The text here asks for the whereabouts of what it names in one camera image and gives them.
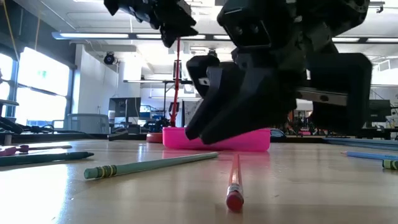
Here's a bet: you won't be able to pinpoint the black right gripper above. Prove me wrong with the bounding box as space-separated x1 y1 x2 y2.
185 18 373 135

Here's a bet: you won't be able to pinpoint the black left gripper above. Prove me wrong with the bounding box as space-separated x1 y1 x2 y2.
104 0 198 48

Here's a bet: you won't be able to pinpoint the blue-grey pencil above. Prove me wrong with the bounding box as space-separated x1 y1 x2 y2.
340 151 398 161

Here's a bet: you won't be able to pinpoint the orange pencil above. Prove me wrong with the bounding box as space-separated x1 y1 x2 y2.
226 153 245 213

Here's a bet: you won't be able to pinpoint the teal pencil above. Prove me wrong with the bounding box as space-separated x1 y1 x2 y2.
83 151 220 180

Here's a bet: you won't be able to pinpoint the dark green pen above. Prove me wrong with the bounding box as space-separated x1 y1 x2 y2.
0 151 95 167

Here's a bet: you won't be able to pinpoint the purple scissors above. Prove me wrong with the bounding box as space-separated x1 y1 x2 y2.
0 144 73 157

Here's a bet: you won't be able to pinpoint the pink plastic pencil box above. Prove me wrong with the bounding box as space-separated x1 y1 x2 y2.
162 126 271 152

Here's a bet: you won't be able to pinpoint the red desk lamp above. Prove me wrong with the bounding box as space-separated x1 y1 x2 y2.
146 37 182 144

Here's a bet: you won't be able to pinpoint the ceiling light bar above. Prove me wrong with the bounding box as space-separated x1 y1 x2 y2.
331 36 398 44
51 30 233 41

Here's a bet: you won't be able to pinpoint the dark computer monitor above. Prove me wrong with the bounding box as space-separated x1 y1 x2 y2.
108 96 142 125
368 99 392 125

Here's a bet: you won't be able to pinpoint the grey bin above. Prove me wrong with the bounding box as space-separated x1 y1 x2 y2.
67 113 110 134

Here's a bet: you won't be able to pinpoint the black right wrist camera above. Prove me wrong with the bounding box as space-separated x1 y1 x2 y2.
216 4 273 49

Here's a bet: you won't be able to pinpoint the black aluminium table frame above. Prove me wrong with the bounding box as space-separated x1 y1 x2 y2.
0 132 398 151

